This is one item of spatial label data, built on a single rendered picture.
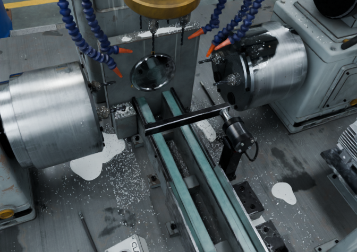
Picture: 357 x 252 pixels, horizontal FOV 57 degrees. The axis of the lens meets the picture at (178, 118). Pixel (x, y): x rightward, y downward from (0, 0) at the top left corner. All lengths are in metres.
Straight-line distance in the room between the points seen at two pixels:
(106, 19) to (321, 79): 0.66
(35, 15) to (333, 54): 2.68
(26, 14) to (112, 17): 2.30
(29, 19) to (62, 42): 1.69
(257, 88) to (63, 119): 0.52
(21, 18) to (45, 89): 2.46
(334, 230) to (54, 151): 0.80
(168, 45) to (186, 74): 0.15
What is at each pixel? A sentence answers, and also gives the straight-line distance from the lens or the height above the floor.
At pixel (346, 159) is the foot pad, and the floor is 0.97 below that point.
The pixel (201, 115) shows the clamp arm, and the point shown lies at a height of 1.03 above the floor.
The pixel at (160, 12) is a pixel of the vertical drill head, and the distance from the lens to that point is 0.73.
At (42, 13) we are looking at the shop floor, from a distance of 3.27.
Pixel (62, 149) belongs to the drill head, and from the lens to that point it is 0.83.
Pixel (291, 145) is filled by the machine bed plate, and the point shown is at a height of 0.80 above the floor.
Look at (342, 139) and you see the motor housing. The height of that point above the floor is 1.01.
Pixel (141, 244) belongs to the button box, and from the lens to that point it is 0.69.
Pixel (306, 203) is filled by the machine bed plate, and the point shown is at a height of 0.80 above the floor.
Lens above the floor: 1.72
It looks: 50 degrees down
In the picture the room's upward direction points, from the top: 5 degrees clockwise
